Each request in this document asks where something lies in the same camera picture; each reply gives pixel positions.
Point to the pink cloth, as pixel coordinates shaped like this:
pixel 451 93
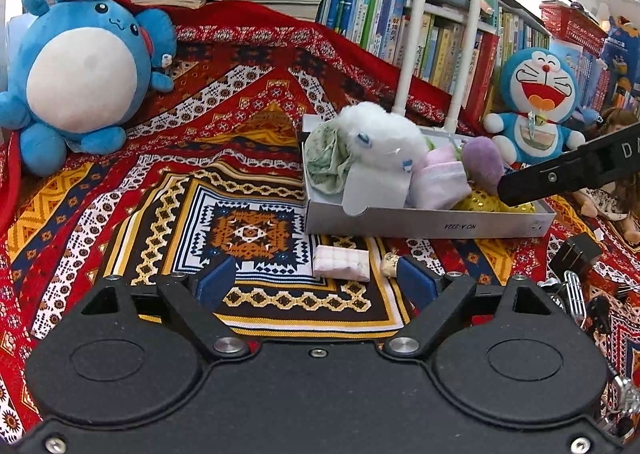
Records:
pixel 439 180

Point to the row of upright books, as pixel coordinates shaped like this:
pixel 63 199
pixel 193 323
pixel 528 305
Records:
pixel 381 27

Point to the red patterned blanket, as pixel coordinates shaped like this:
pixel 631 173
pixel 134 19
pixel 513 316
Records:
pixel 216 169

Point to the yellow sequin band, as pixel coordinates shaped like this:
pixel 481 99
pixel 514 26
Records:
pixel 480 201

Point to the white fluffy plush toy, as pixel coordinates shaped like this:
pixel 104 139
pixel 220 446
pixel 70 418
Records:
pixel 378 139

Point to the blue round plush toy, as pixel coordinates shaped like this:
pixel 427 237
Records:
pixel 81 71

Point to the brown haired doll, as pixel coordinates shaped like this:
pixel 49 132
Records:
pixel 617 201

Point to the Doraemon plush toy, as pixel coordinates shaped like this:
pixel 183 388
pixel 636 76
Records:
pixel 539 93

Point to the red plastic basket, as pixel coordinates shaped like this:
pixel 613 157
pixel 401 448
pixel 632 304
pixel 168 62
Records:
pixel 571 24

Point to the green white knit ball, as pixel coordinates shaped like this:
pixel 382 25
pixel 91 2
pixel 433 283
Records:
pixel 327 158

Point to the white cloth pad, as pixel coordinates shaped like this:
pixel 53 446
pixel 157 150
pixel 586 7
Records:
pixel 370 187

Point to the white pipe frame handle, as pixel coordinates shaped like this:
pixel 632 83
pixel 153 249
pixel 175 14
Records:
pixel 441 46

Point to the black binder clip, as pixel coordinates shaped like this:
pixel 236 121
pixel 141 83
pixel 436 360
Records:
pixel 577 254

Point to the silver hair clip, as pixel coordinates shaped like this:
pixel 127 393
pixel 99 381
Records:
pixel 566 292

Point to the grey cardboard tray box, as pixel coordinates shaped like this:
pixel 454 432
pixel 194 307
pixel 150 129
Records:
pixel 325 215

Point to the blue cardboard package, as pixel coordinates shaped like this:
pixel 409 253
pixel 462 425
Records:
pixel 620 53

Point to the purple plush toy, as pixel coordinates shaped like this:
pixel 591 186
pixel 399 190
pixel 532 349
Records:
pixel 483 163

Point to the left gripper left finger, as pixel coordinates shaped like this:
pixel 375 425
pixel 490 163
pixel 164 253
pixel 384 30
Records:
pixel 192 300

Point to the pink checked tissue pack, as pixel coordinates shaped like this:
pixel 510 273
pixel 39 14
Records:
pixel 348 264

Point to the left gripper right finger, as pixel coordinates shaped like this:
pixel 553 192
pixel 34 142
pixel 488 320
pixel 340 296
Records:
pixel 441 302

